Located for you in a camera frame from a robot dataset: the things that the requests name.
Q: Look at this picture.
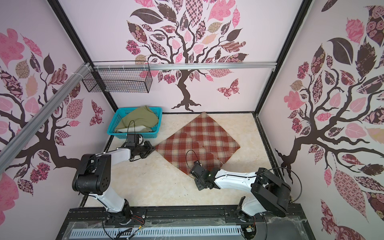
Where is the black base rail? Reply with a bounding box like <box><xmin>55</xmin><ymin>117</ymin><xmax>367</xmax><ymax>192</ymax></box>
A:
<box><xmin>56</xmin><ymin>204</ymin><xmax>315</xmax><ymax>240</ymax></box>

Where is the aluminium rail back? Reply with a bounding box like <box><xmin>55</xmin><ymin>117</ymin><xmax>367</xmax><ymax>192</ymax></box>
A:
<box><xmin>93</xmin><ymin>62</ymin><xmax>277</xmax><ymax>71</ymax></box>

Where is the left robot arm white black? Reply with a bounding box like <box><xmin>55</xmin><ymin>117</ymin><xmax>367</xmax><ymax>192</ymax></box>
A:
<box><xmin>72</xmin><ymin>134</ymin><xmax>155</xmax><ymax>225</ymax></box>

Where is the black wire basket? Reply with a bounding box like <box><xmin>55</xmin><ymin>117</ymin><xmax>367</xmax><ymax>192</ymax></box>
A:
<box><xmin>82</xmin><ymin>60</ymin><xmax>153</xmax><ymax>94</ymax></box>

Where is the white folded garment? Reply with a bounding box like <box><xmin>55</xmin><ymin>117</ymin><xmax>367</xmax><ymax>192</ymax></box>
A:
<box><xmin>116</xmin><ymin>125</ymin><xmax>152</xmax><ymax>133</ymax></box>

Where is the red plaid skirt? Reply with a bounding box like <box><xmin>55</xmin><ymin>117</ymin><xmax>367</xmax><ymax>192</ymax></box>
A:
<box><xmin>156</xmin><ymin>113</ymin><xmax>241</xmax><ymax>175</ymax></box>

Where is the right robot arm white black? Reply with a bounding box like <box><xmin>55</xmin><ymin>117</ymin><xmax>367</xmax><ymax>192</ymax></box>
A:
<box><xmin>190</xmin><ymin>161</ymin><xmax>291</xmax><ymax>222</ymax></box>

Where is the olive green skirt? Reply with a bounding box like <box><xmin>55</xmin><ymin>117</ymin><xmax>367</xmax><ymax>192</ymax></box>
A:
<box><xmin>115</xmin><ymin>106</ymin><xmax>159</xmax><ymax>133</ymax></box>

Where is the teal plastic basket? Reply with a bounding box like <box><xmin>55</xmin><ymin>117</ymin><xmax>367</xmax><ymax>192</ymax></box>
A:
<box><xmin>107</xmin><ymin>107</ymin><xmax>163</xmax><ymax>140</ymax></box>

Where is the white slotted cable duct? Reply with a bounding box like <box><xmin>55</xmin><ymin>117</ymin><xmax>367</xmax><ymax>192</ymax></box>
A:
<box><xmin>67</xmin><ymin>226</ymin><xmax>243</xmax><ymax>240</ymax></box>

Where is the aluminium rail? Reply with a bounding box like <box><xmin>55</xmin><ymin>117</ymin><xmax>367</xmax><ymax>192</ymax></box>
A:
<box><xmin>1</xmin><ymin>63</ymin><xmax>91</xmax><ymax>173</ymax></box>
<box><xmin>93</xmin><ymin>62</ymin><xmax>277</xmax><ymax>71</ymax></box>

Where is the aluminium rail left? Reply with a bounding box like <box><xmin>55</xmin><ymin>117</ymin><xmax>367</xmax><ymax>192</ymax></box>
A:
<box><xmin>1</xmin><ymin>63</ymin><xmax>91</xmax><ymax>173</ymax></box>

